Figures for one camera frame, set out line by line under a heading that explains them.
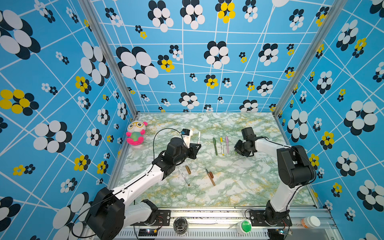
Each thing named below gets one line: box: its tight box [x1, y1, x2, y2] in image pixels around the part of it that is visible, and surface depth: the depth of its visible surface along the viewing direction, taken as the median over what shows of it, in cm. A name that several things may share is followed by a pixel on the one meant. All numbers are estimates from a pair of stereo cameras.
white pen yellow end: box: [220, 137, 225, 156], surface depth 104 cm
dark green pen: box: [212, 137, 218, 156], surface depth 104 cm
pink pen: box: [225, 136, 229, 154], surface depth 104 cm
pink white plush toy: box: [126, 120, 148, 146], surface depth 104 cm
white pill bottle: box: [300, 215, 321, 229], surface depth 68 cm
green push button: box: [236, 220, 252, 235], surface depth 65 cm
